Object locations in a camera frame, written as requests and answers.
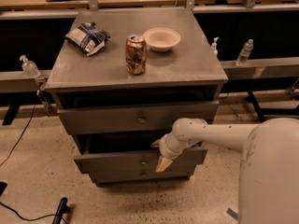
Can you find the grey drawer cabinet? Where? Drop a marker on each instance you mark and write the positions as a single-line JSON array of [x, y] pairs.
[[156, 68]]

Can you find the black stand foot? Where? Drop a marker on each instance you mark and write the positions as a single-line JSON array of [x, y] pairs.
[[61, 210]]

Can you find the grey bottom drawer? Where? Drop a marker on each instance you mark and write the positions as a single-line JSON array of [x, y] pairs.
[[124, 176]]

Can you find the small white pump bottle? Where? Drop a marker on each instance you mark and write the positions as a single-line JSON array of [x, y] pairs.
[[214, 46]]

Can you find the white bowl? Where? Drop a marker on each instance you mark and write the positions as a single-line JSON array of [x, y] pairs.
[[161, 39]]

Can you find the grey drawer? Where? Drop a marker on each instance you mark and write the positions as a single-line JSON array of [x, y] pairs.
[[115, 152], [124, 176], [131, 118]]

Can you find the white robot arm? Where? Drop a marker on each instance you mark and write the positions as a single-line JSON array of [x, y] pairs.
[[269, 166]]

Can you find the clear water bottle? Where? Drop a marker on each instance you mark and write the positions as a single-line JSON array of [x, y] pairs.
[[244, 53]]

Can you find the black table leg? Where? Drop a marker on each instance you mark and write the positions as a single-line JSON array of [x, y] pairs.
[[256, 106]]

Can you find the grey metal rail barrier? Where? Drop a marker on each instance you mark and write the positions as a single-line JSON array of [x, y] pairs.
[[255, 75]]

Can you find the left sanitizer pump bottle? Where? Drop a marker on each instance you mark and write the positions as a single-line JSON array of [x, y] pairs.
[[29, 67]]

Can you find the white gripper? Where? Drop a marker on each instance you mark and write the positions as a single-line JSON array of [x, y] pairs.
[[167, 148]]

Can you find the orange soda can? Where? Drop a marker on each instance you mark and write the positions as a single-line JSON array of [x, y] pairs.
[[136, 54]]

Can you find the grey top drawer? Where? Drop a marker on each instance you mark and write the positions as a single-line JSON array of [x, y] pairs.
[[131, 118]]

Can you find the blue white chip bag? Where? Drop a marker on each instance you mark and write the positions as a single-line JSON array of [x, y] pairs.
[[88, 38]]

